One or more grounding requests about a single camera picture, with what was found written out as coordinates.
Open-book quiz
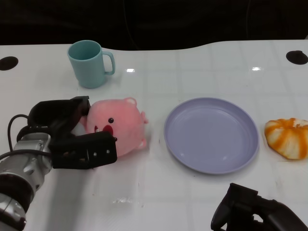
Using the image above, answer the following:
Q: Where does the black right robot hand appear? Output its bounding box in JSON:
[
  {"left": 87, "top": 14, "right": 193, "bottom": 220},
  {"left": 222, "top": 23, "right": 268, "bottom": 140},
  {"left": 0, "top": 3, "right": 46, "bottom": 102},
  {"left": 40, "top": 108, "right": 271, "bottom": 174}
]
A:
[{"left": 210, "top": 182, "right": 306, "bottom": 231}]

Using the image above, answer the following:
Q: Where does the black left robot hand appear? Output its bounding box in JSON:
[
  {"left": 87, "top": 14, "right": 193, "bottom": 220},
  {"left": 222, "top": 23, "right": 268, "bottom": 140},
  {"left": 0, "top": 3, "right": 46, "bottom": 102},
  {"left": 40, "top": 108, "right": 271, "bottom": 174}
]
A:
[{"left": 27, "top": 96, "right": 118, "bottom": 169}]

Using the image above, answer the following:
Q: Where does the pink plush beaver doll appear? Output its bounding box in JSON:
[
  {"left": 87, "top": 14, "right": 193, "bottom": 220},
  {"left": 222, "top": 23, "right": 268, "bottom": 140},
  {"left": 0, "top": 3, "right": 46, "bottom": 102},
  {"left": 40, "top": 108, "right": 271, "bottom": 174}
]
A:
[{"left": 73, "top": 97, "right": 150, "bottom": 159}]

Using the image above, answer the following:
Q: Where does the lavender plastic plate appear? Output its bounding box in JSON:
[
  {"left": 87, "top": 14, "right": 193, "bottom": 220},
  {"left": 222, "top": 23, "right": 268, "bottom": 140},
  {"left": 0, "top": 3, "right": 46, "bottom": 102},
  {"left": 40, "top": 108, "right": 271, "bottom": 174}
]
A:
[{"left": 164, "top": 97, "right": 259, "bottom": 175}]

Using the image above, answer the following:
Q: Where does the teal plastic mug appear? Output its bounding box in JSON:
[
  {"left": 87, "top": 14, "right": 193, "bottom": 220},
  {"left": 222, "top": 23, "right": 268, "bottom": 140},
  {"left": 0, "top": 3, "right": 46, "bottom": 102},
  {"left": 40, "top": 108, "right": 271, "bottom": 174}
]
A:
[{"left": 67, "top": 39, "right": 116, "bottom": 89}]

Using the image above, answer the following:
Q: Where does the orange striped bread bun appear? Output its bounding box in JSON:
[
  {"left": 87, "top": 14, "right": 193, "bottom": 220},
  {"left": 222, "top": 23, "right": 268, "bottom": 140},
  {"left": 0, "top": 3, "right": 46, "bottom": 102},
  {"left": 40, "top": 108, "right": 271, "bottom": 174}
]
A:
[{"left": 264, "top": 117, "right": 308, "bottom": 160}]

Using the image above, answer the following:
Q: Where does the black cable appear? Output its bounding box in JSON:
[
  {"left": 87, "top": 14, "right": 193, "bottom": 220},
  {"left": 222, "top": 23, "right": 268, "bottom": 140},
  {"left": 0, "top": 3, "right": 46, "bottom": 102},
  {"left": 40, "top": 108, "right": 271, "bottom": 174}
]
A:
[{"left": 0, "top": 114, "right": 52, "bottom": 161}]

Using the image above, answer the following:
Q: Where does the black round cable grommet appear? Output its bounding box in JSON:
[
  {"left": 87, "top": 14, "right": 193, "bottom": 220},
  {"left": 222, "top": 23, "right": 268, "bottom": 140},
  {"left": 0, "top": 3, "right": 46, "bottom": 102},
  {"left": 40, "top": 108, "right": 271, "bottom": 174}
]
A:
[
  {"left": 285, "top": 50, "right": 308, "bottom": 64},
  {"left": 0, "top": 56, "right": 19, "bottom": 71}
]

